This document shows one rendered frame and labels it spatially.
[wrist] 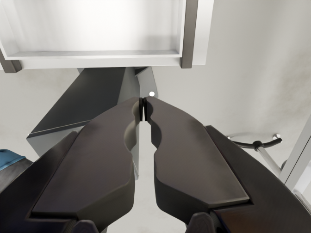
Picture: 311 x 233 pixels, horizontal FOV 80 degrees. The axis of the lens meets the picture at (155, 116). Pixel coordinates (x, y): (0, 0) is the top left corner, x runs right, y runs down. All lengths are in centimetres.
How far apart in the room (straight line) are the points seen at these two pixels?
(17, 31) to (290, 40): 144
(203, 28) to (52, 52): 24
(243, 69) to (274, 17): 33
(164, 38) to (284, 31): 122
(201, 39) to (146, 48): 9
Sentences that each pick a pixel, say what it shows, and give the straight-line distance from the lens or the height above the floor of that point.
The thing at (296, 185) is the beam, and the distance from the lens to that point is 141.
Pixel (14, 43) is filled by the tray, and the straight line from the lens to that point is 38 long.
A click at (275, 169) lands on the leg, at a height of 37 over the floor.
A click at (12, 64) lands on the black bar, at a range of 38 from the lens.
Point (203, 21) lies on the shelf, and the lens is 34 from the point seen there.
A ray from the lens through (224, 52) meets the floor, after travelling 134.
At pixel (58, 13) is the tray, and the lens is 34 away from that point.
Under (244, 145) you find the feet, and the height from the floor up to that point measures 11.
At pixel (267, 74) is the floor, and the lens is 154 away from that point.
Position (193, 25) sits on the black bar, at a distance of 31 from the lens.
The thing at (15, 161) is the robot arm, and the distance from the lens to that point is 43.
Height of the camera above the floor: 120
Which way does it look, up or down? 58 degrees down
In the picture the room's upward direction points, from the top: 173 degrees clockwise
